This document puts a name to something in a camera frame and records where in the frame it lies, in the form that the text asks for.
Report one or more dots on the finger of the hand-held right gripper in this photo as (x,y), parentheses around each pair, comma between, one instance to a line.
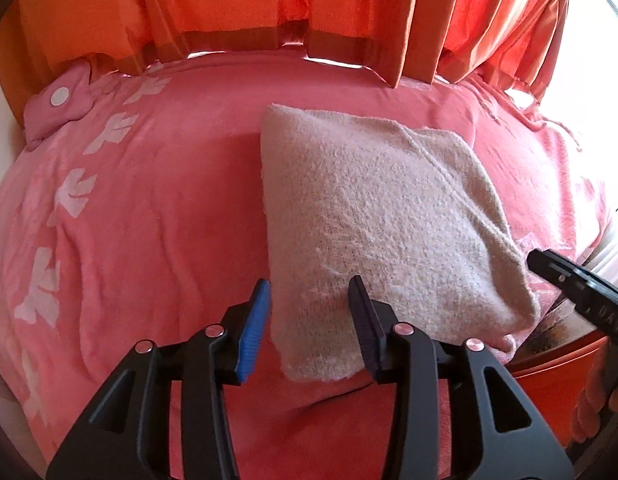
(551,267)

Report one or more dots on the dark bed frame edge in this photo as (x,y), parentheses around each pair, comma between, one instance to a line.
(554,332)

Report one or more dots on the pink printed blanket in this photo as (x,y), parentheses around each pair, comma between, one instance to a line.
(164,210)

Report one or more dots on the orange pleated curtain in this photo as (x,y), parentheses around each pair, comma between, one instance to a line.
(514,25)

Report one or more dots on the person's right hand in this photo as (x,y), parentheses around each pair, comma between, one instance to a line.
(601,395)

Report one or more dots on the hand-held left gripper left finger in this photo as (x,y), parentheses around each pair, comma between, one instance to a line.
(251,335)

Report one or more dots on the pink pillow with white dot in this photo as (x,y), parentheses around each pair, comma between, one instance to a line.
(61,105)

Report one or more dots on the beige sweater with black hearts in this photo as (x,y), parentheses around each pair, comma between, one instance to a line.
(389,210)

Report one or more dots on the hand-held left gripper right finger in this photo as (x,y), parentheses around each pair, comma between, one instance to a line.
(368,332)

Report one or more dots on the orange container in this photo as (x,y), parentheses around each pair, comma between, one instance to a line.
(544,395)

